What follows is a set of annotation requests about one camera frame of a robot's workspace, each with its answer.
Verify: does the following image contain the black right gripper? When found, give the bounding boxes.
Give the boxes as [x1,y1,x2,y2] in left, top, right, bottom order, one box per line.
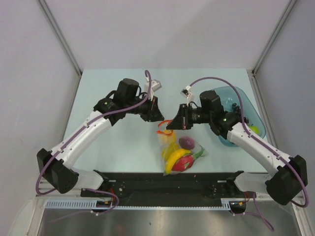
[166,104,212,130]

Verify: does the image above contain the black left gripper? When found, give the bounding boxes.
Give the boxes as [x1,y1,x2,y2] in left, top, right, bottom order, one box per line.
[125,93,164,122]

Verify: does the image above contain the purple onion toy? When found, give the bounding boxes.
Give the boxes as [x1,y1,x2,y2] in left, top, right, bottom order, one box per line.
[178,136,195,150]

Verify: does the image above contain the clear zip bag orange zipper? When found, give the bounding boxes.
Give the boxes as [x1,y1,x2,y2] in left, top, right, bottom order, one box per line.
[156,120,209,176]

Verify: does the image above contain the yellow banana toy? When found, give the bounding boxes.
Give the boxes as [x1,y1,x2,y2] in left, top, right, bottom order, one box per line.
[164,148,191,175]

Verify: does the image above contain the red dragon fruit toy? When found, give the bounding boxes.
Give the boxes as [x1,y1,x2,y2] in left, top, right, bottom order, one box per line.
[172,146,208,172]

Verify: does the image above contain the yellow lemon toy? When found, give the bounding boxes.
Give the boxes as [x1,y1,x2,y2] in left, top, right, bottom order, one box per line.
[157,130,176,145]

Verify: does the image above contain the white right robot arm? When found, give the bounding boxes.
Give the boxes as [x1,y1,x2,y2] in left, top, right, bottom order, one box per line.
[178,88,310,208]

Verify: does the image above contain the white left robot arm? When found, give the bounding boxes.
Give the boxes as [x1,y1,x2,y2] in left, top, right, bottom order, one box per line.
[36,78,164,197]

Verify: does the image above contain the teal plastic fruit tray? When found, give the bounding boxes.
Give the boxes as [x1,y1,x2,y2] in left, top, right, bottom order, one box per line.
[214,86,266,138]

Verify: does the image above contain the dark grape bunch toy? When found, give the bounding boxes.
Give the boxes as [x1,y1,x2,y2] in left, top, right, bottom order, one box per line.
[232,103,249,124]

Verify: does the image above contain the green apple toy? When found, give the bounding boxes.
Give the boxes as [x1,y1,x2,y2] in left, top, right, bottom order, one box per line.
[249,126,259,135]

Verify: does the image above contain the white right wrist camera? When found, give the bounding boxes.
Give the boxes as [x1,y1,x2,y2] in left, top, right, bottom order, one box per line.
[180,85,195,105]

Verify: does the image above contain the black table edge rail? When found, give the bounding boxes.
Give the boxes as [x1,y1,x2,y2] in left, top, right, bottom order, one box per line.
[80,172,253,207]

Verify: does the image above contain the white slotted cable duct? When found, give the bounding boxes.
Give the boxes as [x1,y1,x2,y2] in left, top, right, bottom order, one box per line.
[45,199,231,210]

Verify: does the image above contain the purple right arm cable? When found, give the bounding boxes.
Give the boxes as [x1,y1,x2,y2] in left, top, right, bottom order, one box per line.
[189,77,310,232]

